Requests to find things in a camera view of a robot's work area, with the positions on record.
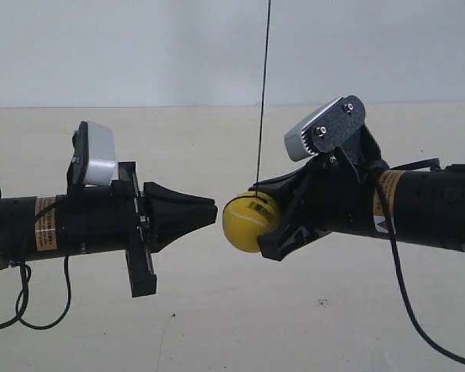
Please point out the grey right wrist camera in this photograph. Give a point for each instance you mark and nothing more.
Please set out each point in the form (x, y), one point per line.
(322, 130)

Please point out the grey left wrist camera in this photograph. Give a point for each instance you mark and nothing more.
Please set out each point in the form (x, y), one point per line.
(93, 161)

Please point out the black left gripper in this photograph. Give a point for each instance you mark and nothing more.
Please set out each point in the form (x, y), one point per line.
(101, 219)

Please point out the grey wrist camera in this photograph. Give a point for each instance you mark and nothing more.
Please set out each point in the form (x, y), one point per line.
(93, 161)
(322, 130)

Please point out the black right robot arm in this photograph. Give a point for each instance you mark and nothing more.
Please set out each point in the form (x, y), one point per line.
(422, 207)

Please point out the yellow tennis ball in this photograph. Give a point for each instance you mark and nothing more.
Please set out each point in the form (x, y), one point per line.
(247, 216)

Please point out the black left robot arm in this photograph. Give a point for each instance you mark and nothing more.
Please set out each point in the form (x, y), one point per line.
(28, 229)

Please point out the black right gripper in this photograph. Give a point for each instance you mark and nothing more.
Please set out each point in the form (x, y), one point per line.
(332, 193)

